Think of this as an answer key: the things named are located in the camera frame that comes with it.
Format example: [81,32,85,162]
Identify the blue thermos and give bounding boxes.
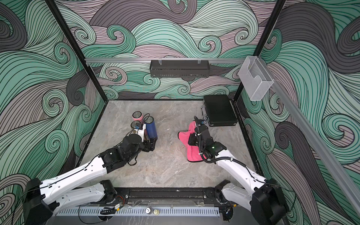
[144,116,158,139]

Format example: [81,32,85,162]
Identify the pink microfiber cloth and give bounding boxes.
[178,121,203,163]

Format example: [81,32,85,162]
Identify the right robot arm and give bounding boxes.
[178,121,290,225]

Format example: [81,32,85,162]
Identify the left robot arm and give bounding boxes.
[22,134,157,225]

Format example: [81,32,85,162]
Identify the gold thermos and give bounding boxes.
[130,121,142,130]

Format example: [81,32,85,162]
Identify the pink thermos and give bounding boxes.
[132,111,143,122]

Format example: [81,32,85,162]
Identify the metal rings on case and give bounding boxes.
[201,104,209,125]

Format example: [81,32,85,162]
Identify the black case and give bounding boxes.
[203,95,238,127]

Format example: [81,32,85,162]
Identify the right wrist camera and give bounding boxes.
[196,120,207,126]

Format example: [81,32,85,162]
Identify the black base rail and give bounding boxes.
[53,187,279,205]

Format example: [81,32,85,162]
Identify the black wall shelf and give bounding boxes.
[150,60,210,78]

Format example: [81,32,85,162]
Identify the clear plastic wall holder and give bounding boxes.
[238,56,274,101]

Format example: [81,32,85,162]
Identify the white slotted cable duct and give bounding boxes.
[57,206,220,217]

